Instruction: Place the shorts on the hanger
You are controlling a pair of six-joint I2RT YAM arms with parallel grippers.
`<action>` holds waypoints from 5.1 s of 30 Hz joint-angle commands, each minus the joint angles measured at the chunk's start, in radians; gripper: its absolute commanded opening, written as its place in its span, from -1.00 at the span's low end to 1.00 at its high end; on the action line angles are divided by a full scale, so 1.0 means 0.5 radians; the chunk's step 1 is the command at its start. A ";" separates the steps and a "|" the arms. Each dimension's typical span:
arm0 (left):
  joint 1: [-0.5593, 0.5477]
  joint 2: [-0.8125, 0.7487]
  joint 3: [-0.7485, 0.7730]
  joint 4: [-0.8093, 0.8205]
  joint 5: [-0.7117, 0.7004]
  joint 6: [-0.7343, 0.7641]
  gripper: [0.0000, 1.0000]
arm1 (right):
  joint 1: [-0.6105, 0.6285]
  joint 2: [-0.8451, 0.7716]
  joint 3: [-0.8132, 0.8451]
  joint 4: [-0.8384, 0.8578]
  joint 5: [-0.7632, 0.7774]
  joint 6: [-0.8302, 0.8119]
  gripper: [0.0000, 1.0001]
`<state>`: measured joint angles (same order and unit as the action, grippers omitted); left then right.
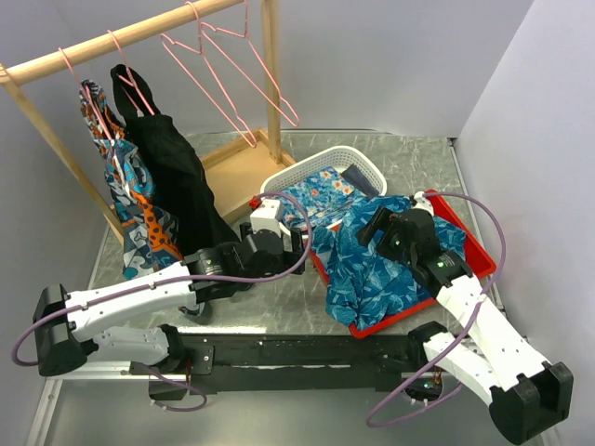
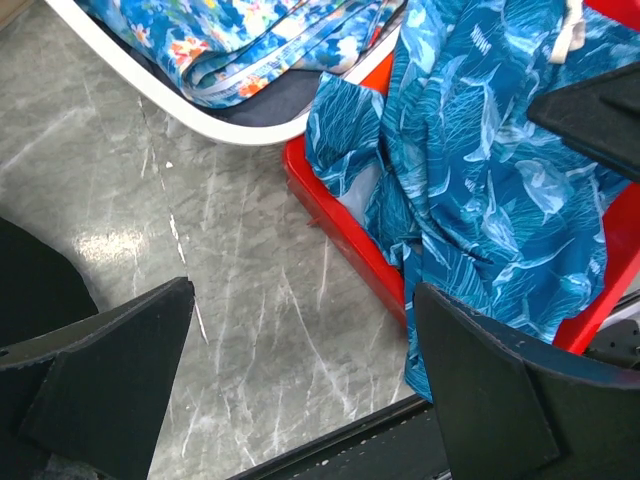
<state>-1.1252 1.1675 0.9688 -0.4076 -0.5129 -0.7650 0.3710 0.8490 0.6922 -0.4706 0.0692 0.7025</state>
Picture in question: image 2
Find blue shark print shorts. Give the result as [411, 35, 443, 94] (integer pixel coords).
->
[305, 0, 640, 403]

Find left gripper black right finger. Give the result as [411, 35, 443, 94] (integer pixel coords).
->
[414, 283, 639, 479]

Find blue floral shorts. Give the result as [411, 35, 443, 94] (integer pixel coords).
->
[79, 0, 404, 109]

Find white perforated plastic basket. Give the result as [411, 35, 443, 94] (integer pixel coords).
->
[47, 1, 401, 147]

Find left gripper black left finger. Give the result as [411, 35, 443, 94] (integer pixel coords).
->
[1, 277, 194, 479]

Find red plastic tray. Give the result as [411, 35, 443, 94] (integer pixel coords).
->
[282, 0, 640, 356]

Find black sport shorts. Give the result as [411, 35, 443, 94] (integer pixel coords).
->
[0, 219, 98, 347]

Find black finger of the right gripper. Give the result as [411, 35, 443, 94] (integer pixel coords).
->
[527, 62, 640, 183]

